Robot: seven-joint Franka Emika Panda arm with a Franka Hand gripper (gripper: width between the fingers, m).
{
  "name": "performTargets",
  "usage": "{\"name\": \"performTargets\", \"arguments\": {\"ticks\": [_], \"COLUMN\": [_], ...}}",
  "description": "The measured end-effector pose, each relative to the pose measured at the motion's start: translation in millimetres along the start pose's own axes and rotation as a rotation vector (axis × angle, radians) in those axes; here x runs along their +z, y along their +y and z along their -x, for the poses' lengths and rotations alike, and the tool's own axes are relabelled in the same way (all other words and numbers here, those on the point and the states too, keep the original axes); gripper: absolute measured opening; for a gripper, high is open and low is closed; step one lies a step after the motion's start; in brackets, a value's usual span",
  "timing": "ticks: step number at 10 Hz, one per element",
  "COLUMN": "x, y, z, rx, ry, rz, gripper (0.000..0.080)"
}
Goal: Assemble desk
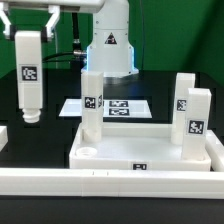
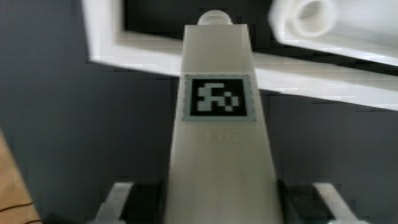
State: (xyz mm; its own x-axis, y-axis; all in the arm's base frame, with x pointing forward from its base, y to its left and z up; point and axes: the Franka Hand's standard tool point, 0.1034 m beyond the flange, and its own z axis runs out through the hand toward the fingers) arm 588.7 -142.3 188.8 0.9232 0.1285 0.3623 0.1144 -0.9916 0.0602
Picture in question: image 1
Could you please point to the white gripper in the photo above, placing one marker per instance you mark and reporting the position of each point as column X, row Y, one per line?
column 54, row 6

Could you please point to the white desk top tray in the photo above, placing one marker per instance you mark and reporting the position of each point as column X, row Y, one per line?
column 133, row 146

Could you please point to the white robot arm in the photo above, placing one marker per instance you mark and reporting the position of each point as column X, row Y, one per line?
column 109, row 51

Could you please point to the white U-shaped marker base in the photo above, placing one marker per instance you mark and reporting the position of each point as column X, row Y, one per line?
column 112, row 108

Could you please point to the white L-shaped obstacle fence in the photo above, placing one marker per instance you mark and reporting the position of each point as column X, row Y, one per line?
column 111, row 183

